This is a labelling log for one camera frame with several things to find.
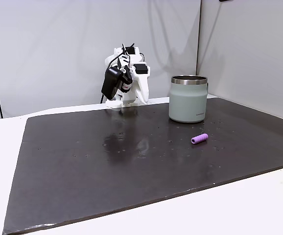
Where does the black table mat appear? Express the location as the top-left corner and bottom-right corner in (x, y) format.
(1, 96), (283, 235)

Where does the purple pen grip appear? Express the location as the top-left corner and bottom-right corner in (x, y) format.
(190, 133), (209, 145)

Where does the black oval camera box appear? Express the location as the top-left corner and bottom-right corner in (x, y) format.
(101, 66), (123, 100)

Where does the pale green steel cup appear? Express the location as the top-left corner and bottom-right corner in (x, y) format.
(168, 75), (210, 124)

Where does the black camera cable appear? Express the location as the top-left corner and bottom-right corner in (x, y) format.
(100, 43), (135, 103)

